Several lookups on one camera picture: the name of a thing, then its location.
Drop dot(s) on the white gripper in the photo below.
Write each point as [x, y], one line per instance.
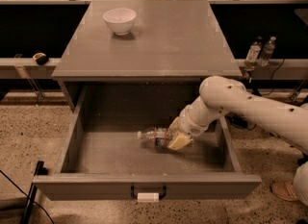
[188, 125]

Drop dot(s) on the clear plastic water bottle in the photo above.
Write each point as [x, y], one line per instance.
[160, 136]

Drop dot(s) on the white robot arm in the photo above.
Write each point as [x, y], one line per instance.
[218, 96]

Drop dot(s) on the open grey top drawer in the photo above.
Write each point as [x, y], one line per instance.
[102, 157]

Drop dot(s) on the grey cabinet with top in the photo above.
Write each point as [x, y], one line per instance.
[171, 39]

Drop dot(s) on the left clear bottle on ledge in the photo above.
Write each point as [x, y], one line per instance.
[253, 52]

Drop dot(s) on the clear bottle on ledge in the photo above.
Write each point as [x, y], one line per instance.
[253, 52]
[267, 51]

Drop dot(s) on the right clear bottle on ledge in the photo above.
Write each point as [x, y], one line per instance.
[267, 51]

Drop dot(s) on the tan shoe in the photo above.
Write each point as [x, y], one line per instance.
[284, 190]

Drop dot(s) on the white ceramic bowl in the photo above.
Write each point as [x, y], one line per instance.
[120, 20]

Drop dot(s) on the person leg light trousers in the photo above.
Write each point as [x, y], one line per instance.
[300, 183]

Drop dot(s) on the black stand lower left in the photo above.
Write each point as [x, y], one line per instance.
[31, 196]

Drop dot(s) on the yellow black tape measure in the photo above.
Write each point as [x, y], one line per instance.
[41, 58]

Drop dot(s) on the black power adapter with cable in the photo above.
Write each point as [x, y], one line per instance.
[240, 123]

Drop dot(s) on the black drawer handle white tag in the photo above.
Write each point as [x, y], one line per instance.
[148, 197]

